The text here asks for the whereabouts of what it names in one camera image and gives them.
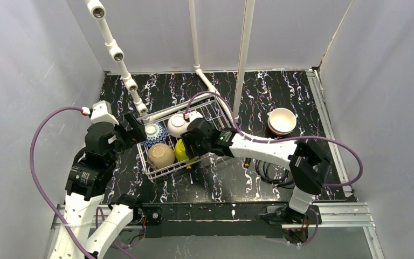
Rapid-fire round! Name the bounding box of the red patterned blue bowl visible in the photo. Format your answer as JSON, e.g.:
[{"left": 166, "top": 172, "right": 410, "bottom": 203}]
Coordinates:
[{"left": 144, "top": 123, "right": 168, "bottom": 148}]

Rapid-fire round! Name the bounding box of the yellow green bowl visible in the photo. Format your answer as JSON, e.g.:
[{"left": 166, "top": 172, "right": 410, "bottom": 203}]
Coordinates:
[{"left": 174, "top": 139, "right": 198, "bottom": 163}]

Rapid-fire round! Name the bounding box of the grey white bowl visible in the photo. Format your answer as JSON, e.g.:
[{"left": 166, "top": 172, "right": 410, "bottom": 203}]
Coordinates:
[{"left": 167, "top": 113, "right": 190, "bottom": 138}]

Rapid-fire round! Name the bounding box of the white bowl brown rim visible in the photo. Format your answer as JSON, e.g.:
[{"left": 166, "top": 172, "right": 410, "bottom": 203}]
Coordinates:
[{"left": 148, "top": 143, "right": 175, "bottom": 170}]

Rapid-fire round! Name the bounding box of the cream white bowl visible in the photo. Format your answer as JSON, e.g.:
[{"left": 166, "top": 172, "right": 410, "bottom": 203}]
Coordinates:
[{"left": 267, "top": 108, "right": 296, "bottom": 127}]

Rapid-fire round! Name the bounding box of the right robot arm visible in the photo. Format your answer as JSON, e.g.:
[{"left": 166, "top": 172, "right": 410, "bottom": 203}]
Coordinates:
[{"left": 181, "top": 118, "right": 331, "bottom": 215}]

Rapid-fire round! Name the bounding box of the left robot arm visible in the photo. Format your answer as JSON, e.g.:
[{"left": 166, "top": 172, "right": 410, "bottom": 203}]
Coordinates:
[{"left": 51, "top": 113, "right": 147, "bottom": 258}]

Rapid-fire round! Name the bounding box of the white vertical pole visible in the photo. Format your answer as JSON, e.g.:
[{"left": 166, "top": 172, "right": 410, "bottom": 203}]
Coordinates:
[{"left": 233, "top": 0, "right": 256, "bottom": 121}]

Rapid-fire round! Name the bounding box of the yellow handled screwdriver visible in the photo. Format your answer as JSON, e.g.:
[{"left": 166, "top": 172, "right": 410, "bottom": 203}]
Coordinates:
[{"left": 187, "top": 165, "right": 193, "bottom": 181}]

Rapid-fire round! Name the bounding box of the white wire dish rack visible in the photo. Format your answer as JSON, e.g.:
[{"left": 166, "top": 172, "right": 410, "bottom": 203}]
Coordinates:
[{"left": 137, "top": 94, "right": 232, "bottom": 182}]

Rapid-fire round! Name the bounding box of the black orange handled screwdriver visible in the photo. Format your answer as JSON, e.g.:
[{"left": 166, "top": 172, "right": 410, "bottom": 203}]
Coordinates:
[{"left": 244, "top": 158, "right": 252, "bottom": 168}]

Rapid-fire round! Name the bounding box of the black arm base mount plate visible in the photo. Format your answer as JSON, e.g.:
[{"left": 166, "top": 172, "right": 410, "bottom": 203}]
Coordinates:
[{"left": 109, "top": 202, "right": 322, "bottom": 239}]

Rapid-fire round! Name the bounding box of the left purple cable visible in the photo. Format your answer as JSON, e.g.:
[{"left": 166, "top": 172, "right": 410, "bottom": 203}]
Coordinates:
[{"left": 30, "top": 106, "right": 97, "bottom": 259}]

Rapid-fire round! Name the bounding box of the purple cable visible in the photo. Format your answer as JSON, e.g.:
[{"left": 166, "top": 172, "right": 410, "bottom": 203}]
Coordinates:
[
  {"left": 30, "top": 106, "right": 97, "bottom": 259},
  {"left": 184, "top": 91, "right": 364, "bottom": 247}
]

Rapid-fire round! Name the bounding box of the coiled black cable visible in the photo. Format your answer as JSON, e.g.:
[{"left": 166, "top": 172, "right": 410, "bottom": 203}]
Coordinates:
[{"left": 255, "top": 160, "right": 297, "bottom": 188}]

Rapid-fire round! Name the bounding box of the white pvc pipe frame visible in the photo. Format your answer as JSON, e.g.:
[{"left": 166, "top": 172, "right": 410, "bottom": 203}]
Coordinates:
[{"left": 84, "top": 0, "right": 244, "bottom": 124}]

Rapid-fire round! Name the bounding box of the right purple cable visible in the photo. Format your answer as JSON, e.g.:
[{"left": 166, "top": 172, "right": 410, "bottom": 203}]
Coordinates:
[{"left": 184, "top": 91, "right": 364, "bottom": 247}]

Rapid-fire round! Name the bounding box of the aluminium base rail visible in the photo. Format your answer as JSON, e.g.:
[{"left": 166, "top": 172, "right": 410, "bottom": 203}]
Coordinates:
[{"left": 46, "top": 202, "right": 387, "bottom": 259}]

